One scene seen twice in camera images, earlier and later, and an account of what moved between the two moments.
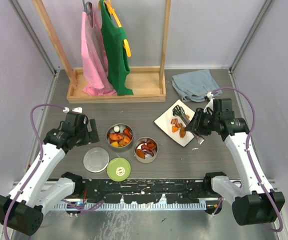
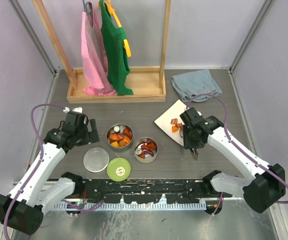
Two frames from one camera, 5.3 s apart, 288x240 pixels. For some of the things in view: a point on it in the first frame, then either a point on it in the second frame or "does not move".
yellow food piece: x=115 y=144 does not move
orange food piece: x=115 y=136 does not move
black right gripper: x=195 y=125 to x=188 y=144
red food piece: x=127 y=131 does not move
